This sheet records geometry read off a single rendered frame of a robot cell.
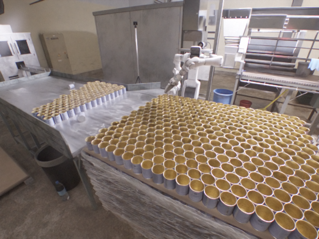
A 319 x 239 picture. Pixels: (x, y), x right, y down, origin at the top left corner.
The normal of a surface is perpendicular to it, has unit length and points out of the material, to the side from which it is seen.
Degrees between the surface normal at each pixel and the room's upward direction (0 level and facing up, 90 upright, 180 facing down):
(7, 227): 0
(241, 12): 90
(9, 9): 90
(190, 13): 90
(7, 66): 90
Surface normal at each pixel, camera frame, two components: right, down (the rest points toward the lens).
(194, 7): -0.51, 0.43
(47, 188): 0.00, -0.87
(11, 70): 0.86, 0.26
